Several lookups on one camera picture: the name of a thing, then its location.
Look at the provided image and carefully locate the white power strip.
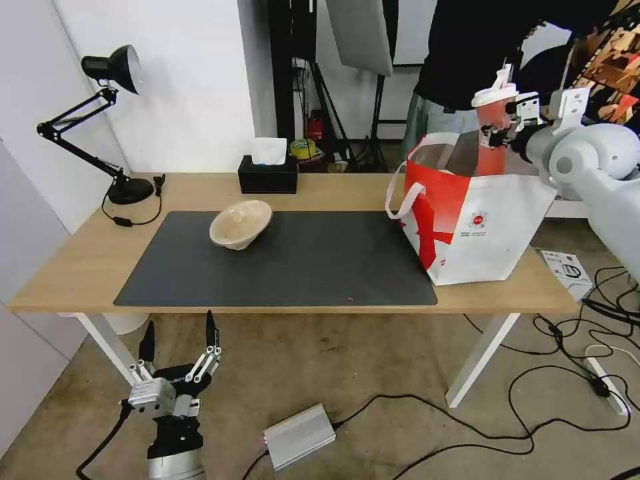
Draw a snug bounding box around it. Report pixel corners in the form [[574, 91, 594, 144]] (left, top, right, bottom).
[[584, 357, 629, 417]]

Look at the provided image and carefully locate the red and white takeout bag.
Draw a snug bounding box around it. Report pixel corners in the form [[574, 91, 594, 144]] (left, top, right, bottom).
[[384, 131, 558, 287]]

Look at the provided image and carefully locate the black desk lamp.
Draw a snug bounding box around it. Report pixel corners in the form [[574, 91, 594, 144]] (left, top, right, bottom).
[[35, 43, 155, 205]]

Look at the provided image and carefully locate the white tissue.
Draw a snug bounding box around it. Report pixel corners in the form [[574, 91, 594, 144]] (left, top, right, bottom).
[[247, 137, 288, 167]]

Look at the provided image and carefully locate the beige paper bowl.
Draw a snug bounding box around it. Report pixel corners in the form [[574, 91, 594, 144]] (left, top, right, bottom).
[[208, 198, 275, 253]]

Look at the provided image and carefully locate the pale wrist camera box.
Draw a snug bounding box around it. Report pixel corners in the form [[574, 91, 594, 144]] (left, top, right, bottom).
[[127, 377, 201, 419], [515, 91, 542, 126]]

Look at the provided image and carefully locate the yellow green tape roll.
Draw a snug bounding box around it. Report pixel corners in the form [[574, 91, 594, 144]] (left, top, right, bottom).
[[289, 138, 318, 161]]

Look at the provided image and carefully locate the black metal rack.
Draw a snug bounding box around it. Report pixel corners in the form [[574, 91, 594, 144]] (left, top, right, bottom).
[[271, 0, 321, 175]]

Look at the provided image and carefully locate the white floor cable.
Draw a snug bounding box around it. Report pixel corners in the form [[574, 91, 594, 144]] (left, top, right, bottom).
[[583, 343, 640, 362]]

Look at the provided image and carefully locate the white kettle carton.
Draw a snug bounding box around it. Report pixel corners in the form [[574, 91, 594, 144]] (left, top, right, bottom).
[[541, 247, 595, 302]]

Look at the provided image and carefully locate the dark grey desk mat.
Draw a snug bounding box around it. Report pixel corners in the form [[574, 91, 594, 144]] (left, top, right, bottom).
[[112, 209, 439, 307]]

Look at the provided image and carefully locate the black lamp cable with switch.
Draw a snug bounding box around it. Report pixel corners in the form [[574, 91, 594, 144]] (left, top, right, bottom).
[[101, 173, 167, 229]]

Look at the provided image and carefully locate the black floor cable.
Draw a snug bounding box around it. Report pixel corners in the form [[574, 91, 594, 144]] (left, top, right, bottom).
[[462, 265, 640, 361]]

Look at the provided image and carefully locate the red cup with white lid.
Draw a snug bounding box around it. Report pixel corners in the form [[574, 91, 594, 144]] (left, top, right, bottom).
[[471, 59, 519, 176]]

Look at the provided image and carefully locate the black power supply cable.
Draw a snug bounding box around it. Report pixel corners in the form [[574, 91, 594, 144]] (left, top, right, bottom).
[[331, 365, 632, 455], [239, 449, 273, 480]]

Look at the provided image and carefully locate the white table leg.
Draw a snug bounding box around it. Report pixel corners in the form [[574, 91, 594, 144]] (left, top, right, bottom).
[[75, 312, 132, 373], [445, 312, 521, 407]]

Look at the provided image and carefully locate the white waste bin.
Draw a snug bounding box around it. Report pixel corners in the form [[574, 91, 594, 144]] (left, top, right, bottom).
[[101, 312, 149, 335]]

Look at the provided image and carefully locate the silver power supply box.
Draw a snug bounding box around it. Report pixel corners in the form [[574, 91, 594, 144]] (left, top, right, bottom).
[[263, 403, 337, 473]]

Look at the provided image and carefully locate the white side table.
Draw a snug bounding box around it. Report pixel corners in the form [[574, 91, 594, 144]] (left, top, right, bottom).
[[542, 197, 592, 220]]

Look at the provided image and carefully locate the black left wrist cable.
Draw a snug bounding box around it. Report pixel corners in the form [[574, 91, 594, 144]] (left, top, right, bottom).
[[75, 399, 132, 480]]

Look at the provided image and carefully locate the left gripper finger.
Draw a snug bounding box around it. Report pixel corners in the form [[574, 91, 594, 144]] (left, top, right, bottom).
[[187, 309, 225, 387], [130, 321, 157, 387]]

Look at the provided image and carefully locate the person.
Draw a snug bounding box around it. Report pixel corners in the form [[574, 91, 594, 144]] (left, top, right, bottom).
[[401, 0, 629, 153]]

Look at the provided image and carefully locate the white softbox panel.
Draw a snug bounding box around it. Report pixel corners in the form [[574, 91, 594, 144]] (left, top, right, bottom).
[[325, 0, 397, 79]]

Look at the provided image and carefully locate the black tissue box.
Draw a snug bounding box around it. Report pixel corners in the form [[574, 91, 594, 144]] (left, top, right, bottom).
[[237, 154, 299, 195]]

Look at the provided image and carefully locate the black light stand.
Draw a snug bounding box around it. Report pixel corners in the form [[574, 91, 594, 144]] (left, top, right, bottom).
[[367, 73, 390, 173], [305, 59, 357, 169]]

